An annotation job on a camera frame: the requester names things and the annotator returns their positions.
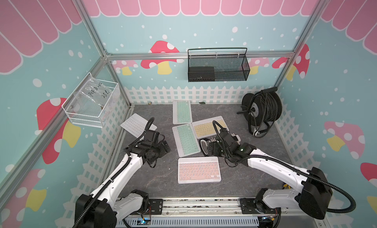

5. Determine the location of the pink key keyboard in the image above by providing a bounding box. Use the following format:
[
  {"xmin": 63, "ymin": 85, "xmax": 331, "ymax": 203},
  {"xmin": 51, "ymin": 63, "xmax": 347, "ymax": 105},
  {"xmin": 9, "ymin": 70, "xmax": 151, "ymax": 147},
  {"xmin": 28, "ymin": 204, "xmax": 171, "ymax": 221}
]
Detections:
[{"xmin": 178, "ymin": 157, "xmax": 221, "ymax": 184}]

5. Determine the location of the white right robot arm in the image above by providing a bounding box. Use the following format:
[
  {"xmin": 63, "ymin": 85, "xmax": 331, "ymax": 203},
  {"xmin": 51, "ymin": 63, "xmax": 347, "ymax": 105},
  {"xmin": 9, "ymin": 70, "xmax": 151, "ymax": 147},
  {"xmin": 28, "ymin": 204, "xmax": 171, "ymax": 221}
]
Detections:
[{"xmin": 199, "ymin": 129, "xmax": 356, "ymax": 220}]

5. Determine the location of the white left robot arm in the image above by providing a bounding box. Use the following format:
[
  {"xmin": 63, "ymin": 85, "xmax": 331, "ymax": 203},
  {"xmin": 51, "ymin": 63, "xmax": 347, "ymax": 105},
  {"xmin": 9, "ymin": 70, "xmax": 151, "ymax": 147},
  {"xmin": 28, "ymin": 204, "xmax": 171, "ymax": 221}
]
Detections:
[{"xmin": 73, "ymin": 130, "xmax": 170, "ymax": 228}]

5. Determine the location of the yellow key white keyboard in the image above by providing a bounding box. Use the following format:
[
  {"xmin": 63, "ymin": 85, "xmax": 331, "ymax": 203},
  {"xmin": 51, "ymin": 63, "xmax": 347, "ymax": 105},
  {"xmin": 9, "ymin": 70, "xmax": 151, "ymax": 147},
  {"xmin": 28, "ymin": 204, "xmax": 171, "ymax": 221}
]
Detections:
[{"xmin": 192, "ymin": 116, "xmax": 229, "ymax": 139}]

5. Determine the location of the near green key keyboard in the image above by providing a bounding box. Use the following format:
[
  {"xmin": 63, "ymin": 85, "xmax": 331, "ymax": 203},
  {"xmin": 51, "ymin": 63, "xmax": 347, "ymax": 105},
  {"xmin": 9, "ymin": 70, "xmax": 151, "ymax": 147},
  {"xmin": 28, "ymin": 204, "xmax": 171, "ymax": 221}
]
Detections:
[{"xmin": 172, "ymin": 123, "xmax": 201, "ymax": 157}]

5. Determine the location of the green key keyboard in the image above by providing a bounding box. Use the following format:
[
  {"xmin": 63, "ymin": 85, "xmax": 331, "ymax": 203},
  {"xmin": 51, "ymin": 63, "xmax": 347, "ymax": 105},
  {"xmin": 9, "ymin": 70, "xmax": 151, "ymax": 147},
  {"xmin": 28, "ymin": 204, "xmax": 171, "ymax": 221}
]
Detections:
[
  {"xmin": 173, "ymin": 100, "xmax": 192, "ymax": 124},
  {"xmin": 172, "ymin": 123, "xmax": 201, "ymax": 157}
]

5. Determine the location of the far green key keyboard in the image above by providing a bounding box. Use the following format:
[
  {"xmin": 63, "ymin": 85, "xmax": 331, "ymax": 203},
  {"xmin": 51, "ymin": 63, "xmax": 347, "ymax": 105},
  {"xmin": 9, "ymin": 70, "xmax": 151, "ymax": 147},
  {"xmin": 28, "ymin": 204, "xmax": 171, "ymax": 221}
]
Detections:
[{"xmin": 173, "ymin": 100, "xmax": 192, "ymax": 124}]

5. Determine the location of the plastic bag in basket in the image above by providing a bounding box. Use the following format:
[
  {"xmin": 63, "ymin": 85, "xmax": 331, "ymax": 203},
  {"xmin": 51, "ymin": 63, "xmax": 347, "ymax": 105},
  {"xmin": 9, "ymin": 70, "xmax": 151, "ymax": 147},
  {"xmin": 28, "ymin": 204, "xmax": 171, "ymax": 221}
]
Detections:
[{"xmin": 76, "ymin": 77, "xmax": 113, "ymax": 110}]

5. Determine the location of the black box in basket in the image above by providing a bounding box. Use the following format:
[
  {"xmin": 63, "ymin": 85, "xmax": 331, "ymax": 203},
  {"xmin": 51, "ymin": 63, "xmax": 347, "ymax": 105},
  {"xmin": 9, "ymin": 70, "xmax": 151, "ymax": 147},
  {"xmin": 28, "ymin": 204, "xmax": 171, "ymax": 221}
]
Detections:
[{"xmin": 188, "ymin": 66, "xmax": 215, "ymax": 82}]

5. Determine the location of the black cable reel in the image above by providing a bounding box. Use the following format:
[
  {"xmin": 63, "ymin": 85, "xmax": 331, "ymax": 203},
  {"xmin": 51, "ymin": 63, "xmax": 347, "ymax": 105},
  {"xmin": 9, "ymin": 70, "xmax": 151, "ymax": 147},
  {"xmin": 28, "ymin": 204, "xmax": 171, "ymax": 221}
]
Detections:
[{"xmin": 237, "ymin": 86, "xmax": 282, "ymax": 138}]

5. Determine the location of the clear wire wall basket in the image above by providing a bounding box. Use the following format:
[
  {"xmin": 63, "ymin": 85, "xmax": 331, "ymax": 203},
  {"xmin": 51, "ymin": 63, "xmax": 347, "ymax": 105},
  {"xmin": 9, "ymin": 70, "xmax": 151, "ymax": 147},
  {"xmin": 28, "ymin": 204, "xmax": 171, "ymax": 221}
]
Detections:
[{"xmin": 62, "ymin": 73, "xmax": 120, "ymax": 128}]

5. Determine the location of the black wire mesh basket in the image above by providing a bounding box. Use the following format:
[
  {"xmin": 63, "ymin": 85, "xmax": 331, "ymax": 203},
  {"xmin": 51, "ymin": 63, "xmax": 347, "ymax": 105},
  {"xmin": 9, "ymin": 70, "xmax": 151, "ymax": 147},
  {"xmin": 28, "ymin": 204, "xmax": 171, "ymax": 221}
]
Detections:
[{"xmin": 187, "ymin": 47, "xmax": 250, "ymax": 82}]

